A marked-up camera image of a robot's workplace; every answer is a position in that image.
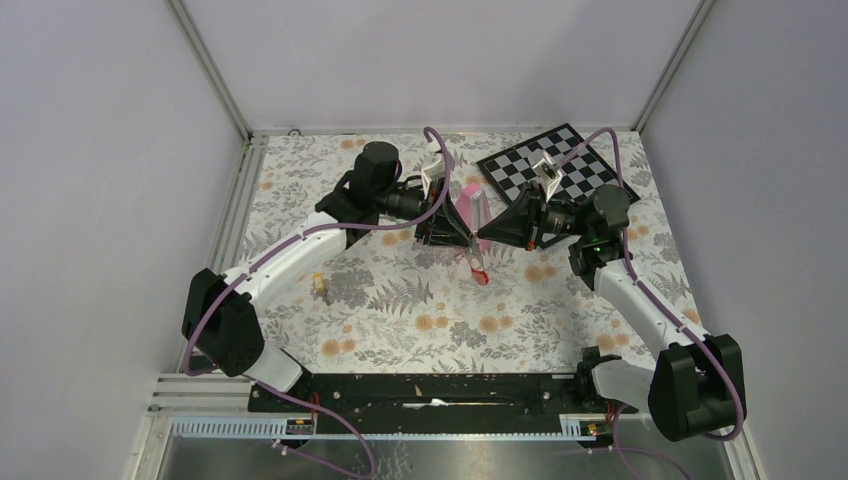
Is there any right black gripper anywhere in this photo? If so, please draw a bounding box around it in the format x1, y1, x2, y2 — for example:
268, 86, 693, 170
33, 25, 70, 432
478, 181, 593, 252

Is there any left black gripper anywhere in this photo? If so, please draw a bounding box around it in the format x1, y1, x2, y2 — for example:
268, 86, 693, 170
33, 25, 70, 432
375, 177, 474, 249

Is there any red tag key bunch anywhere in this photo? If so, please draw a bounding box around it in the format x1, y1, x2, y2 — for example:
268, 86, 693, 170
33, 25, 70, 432
465, 238, 491, 287

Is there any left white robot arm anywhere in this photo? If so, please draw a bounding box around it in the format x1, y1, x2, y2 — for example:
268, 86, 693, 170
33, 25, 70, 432
181, 137, 471, 411

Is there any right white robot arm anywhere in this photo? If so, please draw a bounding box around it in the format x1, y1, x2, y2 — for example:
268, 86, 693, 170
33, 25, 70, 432
477, 182, 746, 441

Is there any pink transparent box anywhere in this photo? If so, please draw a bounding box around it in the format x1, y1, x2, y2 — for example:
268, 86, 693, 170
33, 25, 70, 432
455, 183, 492, 256

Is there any black white checkerboard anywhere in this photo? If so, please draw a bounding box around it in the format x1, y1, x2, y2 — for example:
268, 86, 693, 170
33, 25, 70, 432
476, 123, 642, 250

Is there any floral table mat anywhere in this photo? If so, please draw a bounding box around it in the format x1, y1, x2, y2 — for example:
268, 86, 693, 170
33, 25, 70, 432
239, 131, 700, 373

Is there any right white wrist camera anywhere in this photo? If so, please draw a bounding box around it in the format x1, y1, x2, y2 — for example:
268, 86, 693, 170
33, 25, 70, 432
531, 150, 564, 201

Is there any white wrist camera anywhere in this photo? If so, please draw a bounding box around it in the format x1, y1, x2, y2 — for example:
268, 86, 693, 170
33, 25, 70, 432
420, 152, 446, 197
531, 150, 564, 201

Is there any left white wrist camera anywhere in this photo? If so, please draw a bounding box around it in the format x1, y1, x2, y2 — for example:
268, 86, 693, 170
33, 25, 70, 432
420, 152, 446, 197

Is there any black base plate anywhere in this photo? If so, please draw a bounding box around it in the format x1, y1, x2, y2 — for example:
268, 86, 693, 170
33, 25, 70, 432
248, 373, 614, 436

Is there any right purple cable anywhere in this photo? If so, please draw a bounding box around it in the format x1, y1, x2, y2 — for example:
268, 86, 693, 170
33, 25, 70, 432
556, 127, 746, 443

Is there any purple cable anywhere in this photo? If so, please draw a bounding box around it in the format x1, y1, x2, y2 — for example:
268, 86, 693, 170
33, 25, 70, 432
183, 126, 457, 378
556, 127, 746, 443

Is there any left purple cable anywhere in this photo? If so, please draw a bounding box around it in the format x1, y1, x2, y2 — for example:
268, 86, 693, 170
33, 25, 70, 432
183, 126, 457, 378

